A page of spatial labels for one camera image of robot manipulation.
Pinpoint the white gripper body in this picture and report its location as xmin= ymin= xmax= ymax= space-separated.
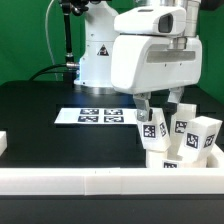
xmin=111 ymin=35 xmax=202 ymax=94

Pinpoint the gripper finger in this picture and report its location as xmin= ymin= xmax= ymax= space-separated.
xmin=165 ymin=87 xmax=184 ymax=113
xmin=133 ymin=92 xmax=152 ymax=122

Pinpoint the white round stool seat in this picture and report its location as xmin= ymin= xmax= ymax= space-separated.
xmin=145 ymin=146 xmax=209 ymax=169

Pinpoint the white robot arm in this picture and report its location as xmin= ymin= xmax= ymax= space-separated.
xmin=75 ymin=0 xmax=202 ymax=122

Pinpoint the white marker sheet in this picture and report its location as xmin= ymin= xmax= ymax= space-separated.
xmin=54 ymin=108 xmax=136 ymax=125

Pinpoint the white U-shaped fence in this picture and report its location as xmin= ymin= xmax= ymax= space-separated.
xmin=0 ymin=130 xmax=224 ymax=197

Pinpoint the black cable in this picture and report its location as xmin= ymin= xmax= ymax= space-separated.
xmin=28 ymin=63 xmax=76 ymax=82

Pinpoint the white cable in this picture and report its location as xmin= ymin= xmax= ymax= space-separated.
xmin=44 ymin=0 xmax=59 ymax=81

